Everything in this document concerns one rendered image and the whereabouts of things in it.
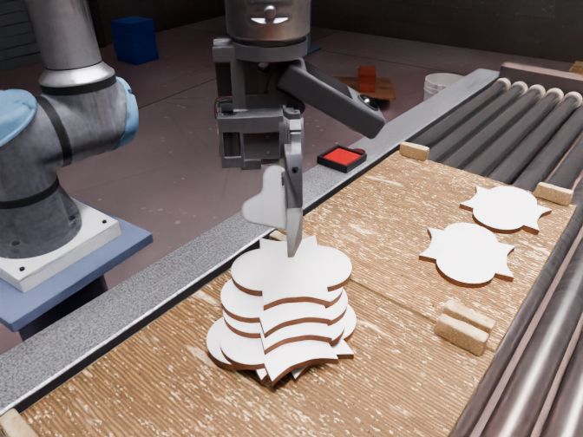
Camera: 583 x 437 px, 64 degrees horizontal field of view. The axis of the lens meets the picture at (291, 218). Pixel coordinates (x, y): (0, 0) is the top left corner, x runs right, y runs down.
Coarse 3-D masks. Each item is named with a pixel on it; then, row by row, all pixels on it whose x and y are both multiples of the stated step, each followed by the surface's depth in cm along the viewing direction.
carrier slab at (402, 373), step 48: (144, 336) 57; (192, 336) 57; (384, 336) 57; (432, 336) 57; (96, 384) 51; (144, 384) 51; (192, 384) 51; (240, 384) 51; (288, 384) 51; (336, 384) 51; (384, 384) 51; (432, 384) 51; (48, 432) 47; (96, 432) 47; (144, 432) 47; (192, 432) 47; (240, 432) 47; (288, 432) 47; (336, 432) 47; (384, 432) 47; (432, 432) 47
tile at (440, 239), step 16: (464, 224) 75; (432, 240) 71; (448, 240) 71; (464, 240) 71; (480, 240) 71; (496, 240) 71; (432, 256) 68; (448, 256) 68; (464, 256) 68; (480, 256) 68; (496, 256) 68; (448, 272) 65; (464, 272) 65; (480, 272) 65; (496, 272) 65
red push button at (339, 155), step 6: (336, 150) 101; (342, 150) 101; (324, 156) 99; (330, 156) 99; (336, 156) 99; (342, 156) 99; (348, 156) 99; (354, 156) 99; (342, 162) 97; (348, 162) 97
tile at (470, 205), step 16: (480, 192) 83; (496, 192) 83; (512, 192) 83; (528, 192) 83; (464, 208) 80; (480, 208) 79; (496, 208) 79; (512, 208) 79; (528, 208) 79; (544, 208) 79; (480, 224) 76; (496, 224) 75; (512, 224) 75; (528, 224) 75
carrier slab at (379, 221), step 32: (384, 160) 96; (416, 160) 96; (352, 192) 85; (384, 192) 85; (416, 192) 85; (448, 192) 85; (320, 224) 77; (352, 224) 77; (384, 224) 77; (416, 224) 77; (448, 224) 77; (544, 224) 77; (352, 256) 70; (384, 256) 70; (416, 256) 70; (512, 256) 70; (544, 256) 70; (384, 288) 64; (416, 288) 64; (448, 288) 64; (480, 288) 64; (512, 288) 64; (512, 320) 59
